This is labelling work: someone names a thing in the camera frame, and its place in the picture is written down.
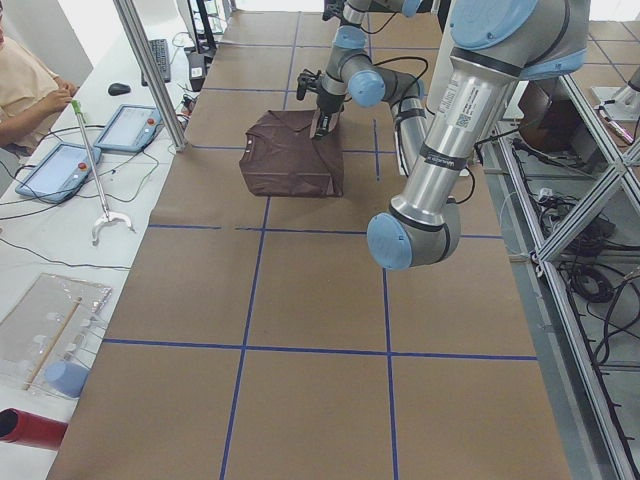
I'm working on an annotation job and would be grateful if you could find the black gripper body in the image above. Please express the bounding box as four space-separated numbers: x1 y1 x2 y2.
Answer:
316 85 345 116

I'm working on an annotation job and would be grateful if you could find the dark brown t-shirt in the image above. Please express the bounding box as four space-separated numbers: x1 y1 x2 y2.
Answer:
239 110 344 198

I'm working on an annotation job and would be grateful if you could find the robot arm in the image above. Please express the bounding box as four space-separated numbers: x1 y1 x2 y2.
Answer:
367 0 590 270
297 1 428 175

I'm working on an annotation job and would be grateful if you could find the black label box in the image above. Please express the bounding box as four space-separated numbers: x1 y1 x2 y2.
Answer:
187 52 207 92

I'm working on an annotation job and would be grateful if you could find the black keyboard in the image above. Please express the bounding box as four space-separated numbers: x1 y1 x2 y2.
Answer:
149 39 171 83

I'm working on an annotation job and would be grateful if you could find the far blue teach pendant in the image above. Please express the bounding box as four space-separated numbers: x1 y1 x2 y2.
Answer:
94 104 162 154

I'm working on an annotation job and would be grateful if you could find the blue teach pendant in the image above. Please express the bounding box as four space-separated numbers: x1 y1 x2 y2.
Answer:
94 104 162 154
15 142 92 204

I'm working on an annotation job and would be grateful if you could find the black computer mouse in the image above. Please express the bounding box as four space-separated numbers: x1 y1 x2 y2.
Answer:
108 82 131 96

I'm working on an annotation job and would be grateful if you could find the metal reacher grabber tool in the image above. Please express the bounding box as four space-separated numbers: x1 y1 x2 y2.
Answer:
71 100 134 246

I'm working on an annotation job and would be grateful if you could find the near blue teach pendant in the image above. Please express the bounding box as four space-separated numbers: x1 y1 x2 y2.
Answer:
15 142 92 204

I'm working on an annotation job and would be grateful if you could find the seated person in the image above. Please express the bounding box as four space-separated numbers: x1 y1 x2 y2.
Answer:
0 19 80 156

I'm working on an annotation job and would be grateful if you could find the light blue cup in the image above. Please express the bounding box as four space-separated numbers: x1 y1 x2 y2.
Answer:
45 361 90 398

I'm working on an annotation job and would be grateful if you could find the red cylinder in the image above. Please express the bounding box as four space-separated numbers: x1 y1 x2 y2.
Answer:
1 408 68 450

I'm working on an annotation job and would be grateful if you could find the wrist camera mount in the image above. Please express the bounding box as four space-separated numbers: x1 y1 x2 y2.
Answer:
296 69 323 101

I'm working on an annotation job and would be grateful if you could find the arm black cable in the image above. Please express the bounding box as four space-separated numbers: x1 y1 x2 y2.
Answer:
369 55 431 166

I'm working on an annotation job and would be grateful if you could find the aluminium frame post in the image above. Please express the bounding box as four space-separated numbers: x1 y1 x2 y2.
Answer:
113 0 187 152

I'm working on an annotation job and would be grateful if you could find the aluminium frame rack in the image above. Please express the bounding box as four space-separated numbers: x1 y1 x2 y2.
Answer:
483 64 639 479

